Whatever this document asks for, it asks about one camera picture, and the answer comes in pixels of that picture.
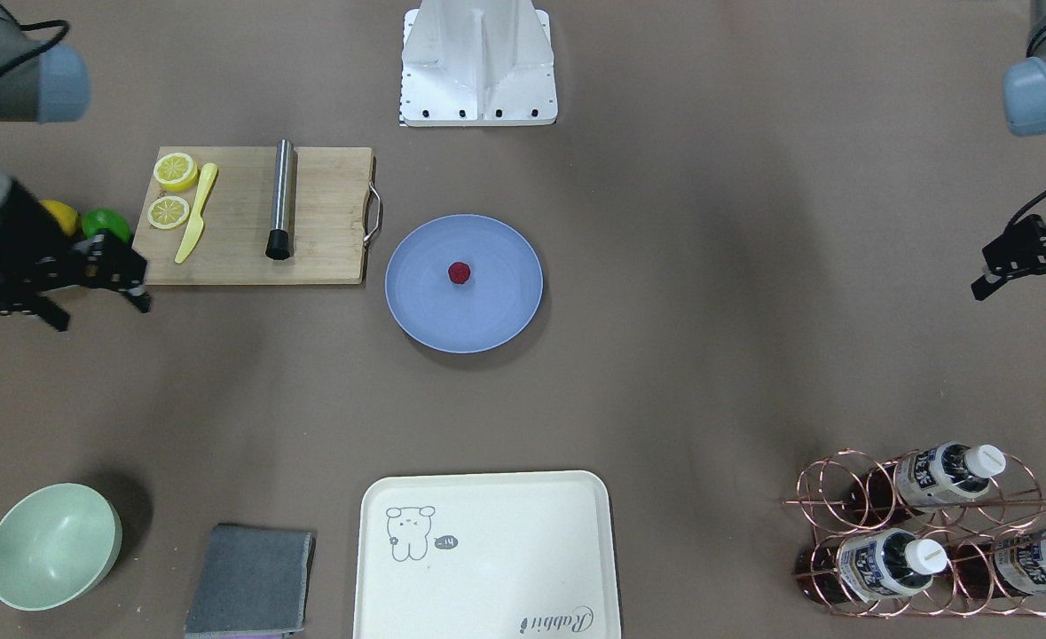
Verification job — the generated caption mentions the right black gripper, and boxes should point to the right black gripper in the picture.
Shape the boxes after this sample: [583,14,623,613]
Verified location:
[0,182,153,332]

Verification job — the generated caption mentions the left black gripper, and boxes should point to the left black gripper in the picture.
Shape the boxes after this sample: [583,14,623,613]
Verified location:
[971,214,1046,302]

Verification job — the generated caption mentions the red strawberry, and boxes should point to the red strawberry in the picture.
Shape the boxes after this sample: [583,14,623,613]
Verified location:
[448,260,471,286]

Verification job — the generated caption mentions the blue plate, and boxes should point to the blue plate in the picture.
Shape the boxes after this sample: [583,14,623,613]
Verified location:
[384,214,546,353]

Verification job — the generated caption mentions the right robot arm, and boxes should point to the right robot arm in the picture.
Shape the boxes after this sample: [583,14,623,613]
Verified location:
[0,4,151,330]

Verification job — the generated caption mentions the green lime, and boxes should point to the green lime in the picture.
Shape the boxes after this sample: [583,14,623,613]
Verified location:
[79,208,133,244]

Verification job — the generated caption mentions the lemon half slice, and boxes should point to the lemon half slice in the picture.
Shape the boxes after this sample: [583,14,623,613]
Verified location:
[145,195,191,230]
[151,151,200,193]

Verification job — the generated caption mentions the wooden cutting board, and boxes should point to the wooden cutting board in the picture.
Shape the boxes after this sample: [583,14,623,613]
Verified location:
[133,146,379,286]

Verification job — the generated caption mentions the yellow plastic knife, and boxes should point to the yellow plastic knife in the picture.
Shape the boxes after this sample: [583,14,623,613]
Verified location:
[174,162,219,265]

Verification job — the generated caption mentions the metal cylinder tool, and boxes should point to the metal cylinder tool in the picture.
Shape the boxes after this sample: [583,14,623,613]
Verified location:
[264,138,298,260]

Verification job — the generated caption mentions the bottle with white cap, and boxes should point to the bottle with white cap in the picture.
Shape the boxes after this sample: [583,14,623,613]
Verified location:
[845,441,1008,525]

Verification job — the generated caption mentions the green bowl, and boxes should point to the green bowl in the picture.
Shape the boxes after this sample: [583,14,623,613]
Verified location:
[0,483,122,611]

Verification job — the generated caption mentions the grey folded cloth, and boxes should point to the grey folded cloth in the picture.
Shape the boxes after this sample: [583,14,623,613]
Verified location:
[185,525,313,638]

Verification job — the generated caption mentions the cream rabbit tray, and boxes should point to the cream rabbit tray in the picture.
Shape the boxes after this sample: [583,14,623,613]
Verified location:
[353,469,623,638]

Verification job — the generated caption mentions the copper wire bottle rack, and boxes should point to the copper wire bottle rack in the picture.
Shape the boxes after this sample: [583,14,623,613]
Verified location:
[787,449,1046,619]

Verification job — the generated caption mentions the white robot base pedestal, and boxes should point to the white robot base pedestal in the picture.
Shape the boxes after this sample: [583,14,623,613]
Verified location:
[397,1,559,127]

